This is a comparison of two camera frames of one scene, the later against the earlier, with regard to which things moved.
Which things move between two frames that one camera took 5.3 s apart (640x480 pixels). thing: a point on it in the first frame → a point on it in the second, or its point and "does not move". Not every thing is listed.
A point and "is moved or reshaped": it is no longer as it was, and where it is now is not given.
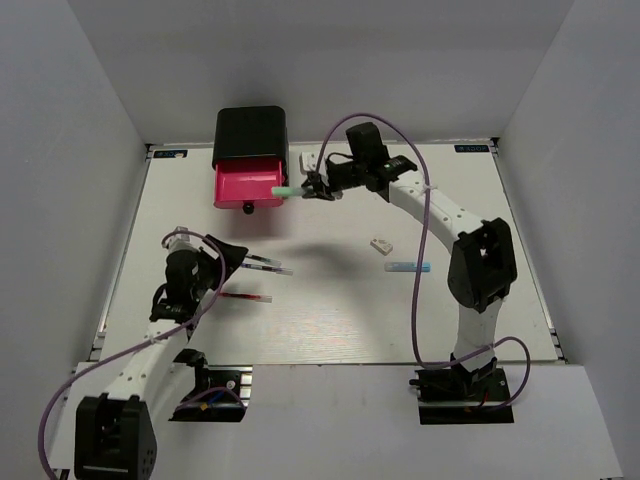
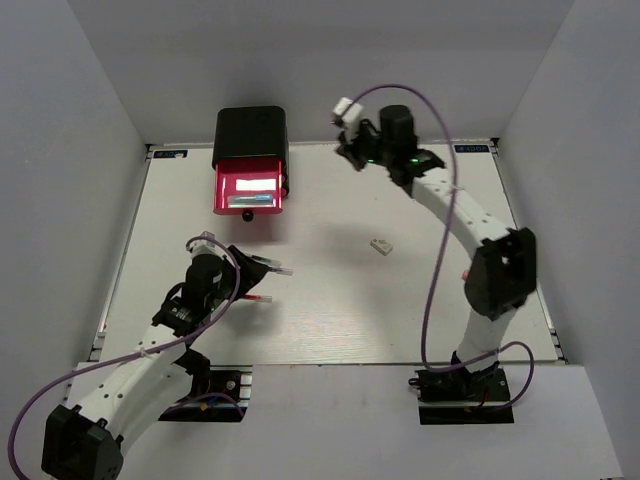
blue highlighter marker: x=406 y=267 → x=258 y=198
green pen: x=266 y=260 does not move
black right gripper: x=323 y=193 → x=350 y=152
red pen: x=252 y=297 does not move
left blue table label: x=171 y=154 does not move
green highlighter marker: x=284 y=192 → x=241 y=201
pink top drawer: x=241 y=181 is moved or reshaped
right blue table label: x=471 y=148 does not move
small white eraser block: x=381 y=246 does not move
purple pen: x=276 y=270 does not move
